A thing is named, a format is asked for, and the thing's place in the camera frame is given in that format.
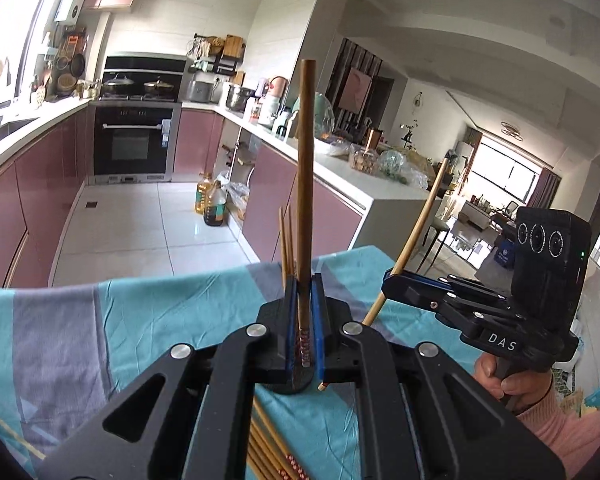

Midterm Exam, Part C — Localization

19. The brown curtain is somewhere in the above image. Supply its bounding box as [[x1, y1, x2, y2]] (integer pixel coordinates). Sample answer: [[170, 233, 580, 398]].
[[535, 167, 561, 209]]

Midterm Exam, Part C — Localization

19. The pink electric kettle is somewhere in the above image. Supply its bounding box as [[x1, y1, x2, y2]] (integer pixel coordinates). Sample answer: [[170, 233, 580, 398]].
[[267, 76, 290, 106]]

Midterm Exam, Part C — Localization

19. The black mesh utensil holder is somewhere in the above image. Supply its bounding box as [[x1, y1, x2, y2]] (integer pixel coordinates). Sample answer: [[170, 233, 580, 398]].
[[260, 377, 315, 396]]

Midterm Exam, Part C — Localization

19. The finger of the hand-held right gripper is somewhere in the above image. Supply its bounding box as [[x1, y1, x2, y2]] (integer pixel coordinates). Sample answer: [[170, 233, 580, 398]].
[[381, 269, 462, 334], [394, 268, 512, 312]]

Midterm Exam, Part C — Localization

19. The person's right forearm pink sleeve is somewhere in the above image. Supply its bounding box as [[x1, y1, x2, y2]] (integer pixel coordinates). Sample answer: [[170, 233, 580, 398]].
[[514, 370, 600, 480]]

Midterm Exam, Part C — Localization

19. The plastic bag on floor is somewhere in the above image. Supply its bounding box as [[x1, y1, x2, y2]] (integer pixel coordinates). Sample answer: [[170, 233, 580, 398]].
[[215, 170, 251, 221]]

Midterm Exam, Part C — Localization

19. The steel pot with lid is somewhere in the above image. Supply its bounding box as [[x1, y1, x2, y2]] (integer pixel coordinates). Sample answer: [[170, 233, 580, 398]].
[[142, 77, 176, 99]]

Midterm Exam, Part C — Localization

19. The black wall utensil rack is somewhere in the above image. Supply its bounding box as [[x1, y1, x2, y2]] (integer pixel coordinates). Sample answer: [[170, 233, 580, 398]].
[[187, 32, 246, 78]]

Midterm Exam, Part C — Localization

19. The mint green appliance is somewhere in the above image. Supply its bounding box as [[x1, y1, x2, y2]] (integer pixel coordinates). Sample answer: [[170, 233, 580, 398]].
[[292, 91, 338, 137]]

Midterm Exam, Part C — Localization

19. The black range hood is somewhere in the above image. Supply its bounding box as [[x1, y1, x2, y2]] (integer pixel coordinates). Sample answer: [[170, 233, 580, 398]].
[[102, 54, 189, 87]]

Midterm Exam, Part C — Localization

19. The silver countertop appliance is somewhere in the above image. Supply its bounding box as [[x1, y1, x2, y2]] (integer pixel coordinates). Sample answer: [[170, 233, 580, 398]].
[[186, 80, 215, 105]]

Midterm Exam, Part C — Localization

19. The dark brown wooden chopstick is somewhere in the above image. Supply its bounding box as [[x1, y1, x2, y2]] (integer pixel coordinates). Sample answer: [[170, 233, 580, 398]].
[[296, 59, 317, 386]]

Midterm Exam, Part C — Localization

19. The large steel stockpot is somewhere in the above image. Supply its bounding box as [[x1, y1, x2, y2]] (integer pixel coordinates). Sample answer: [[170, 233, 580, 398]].
[[223, 84, 256, 113]]

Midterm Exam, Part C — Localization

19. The black built-in oven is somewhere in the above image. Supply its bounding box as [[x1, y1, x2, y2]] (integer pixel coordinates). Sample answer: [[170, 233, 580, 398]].
[[92, 101, 182, 184]]

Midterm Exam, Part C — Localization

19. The kitchen window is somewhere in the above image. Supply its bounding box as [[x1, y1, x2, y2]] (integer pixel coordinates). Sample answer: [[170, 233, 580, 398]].
[[0, 0, 76, 126]]

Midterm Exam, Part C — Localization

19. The clear bag of vegetables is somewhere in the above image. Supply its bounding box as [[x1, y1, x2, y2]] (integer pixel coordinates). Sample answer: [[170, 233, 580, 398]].
[[377, 150, 429, 191]]

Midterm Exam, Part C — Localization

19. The framed wall picture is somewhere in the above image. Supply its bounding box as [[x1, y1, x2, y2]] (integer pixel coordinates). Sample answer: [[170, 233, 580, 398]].
[[337, 66, 374, 114]]

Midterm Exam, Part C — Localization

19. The pink kitchen base cabinet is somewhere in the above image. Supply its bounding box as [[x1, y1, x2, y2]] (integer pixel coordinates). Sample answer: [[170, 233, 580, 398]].
[[0, 105, 90, 288], [242, 142, 366, 264], [172, 107, 226, 177]]

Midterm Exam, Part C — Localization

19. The dark liquid plastic bottle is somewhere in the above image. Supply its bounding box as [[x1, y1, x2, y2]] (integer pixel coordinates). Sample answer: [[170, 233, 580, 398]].
[[202, 185, 228, 227]]

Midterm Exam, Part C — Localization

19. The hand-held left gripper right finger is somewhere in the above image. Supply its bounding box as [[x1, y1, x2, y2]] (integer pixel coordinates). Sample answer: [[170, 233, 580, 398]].
[[310, 273, 566, 480]]

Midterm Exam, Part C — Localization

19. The red-patterned wooden chopstick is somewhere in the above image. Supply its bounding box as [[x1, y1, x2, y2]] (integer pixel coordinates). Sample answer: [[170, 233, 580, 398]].
[[253, 395, 312, 480]]

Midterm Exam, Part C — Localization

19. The glass jar with food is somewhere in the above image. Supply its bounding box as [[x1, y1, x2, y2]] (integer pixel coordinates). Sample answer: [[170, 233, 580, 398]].
[[350, 147, 381, 175]]

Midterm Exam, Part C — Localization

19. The teal and grey tablecloth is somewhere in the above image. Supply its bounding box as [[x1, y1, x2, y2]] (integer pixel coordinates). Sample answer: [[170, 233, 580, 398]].
[[0, 245, 487, 480]]

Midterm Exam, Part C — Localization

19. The yellow cooking oil bottle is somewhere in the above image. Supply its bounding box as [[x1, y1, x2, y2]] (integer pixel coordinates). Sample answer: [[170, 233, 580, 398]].
[[195, 172, 216, 216]]

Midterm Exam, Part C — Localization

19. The wok with lid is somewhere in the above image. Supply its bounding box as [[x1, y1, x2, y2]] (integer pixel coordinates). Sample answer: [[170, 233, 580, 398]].
[[101, 74, 136, 96]]

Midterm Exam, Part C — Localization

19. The white low cabinet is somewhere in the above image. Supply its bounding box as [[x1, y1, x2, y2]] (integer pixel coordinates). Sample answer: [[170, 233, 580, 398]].
[[457, 200, 496, 231]]

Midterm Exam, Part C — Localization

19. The light tan wooden chopstick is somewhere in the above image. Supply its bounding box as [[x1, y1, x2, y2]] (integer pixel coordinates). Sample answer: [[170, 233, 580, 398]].
[[318, 151, 452, 392]]

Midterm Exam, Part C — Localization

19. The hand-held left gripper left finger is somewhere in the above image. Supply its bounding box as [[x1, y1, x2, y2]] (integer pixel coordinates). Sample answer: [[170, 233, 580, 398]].
[[37, 276, 300, 480]]

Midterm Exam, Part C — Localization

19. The person's right hand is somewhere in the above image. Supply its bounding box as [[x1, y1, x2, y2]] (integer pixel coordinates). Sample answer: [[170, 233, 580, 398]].
[[472, 352, 554, 414]]

